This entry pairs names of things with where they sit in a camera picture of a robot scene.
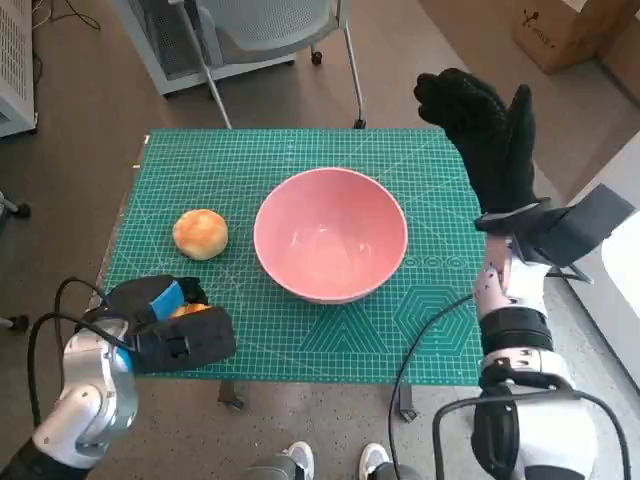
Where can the round golden bread bun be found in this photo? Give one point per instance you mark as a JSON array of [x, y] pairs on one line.
[[200, 232]]

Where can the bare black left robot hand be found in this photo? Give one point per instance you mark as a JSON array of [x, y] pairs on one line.
[[135, 295]]

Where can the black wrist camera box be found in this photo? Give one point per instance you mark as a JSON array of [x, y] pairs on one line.
[[585, 225], [190, 340]]

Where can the small cardboard box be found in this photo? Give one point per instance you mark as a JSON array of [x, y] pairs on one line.
[[555, 45]]

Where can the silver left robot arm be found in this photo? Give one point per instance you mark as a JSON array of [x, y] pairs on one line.
[[85, 395]]

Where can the green cutting mat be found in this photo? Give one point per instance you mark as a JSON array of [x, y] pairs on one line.
[[300, 340]]

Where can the pink bowl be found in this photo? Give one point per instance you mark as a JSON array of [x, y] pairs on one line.
[[330, 240]]

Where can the grey chair base with casters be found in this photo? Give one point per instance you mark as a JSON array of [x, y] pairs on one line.
[[20, 209]]

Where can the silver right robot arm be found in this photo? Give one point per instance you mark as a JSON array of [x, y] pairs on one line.
[[520, 295]]

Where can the grey mesh office chair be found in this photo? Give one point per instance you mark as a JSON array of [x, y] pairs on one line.
[[270, 25]]

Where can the white frame cabinet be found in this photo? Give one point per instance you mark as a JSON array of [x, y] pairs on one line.
[[175, 85]]

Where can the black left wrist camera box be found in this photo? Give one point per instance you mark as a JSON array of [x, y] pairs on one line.
[[190, 340]]

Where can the white furniture unit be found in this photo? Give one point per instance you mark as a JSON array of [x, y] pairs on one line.
[[625, 280]]

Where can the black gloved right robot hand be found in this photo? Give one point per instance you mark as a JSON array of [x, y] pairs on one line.
[[490, 150]]

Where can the orange ridged bread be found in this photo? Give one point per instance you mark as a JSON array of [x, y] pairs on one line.
[[187, 310]]

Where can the white left robot foot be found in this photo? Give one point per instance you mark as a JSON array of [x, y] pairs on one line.
[[301, 457]]

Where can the white perforated metal cabinet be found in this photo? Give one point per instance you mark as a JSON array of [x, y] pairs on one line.
[[15, 50]]

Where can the metal table leg bracket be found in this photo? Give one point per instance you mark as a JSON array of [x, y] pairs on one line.
[[231, 395], [407, 405]]

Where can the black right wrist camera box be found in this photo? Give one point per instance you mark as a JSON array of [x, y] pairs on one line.
[[585, 225]]

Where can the large cardboard box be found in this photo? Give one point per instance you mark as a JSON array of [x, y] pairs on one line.
[[627, 65]]

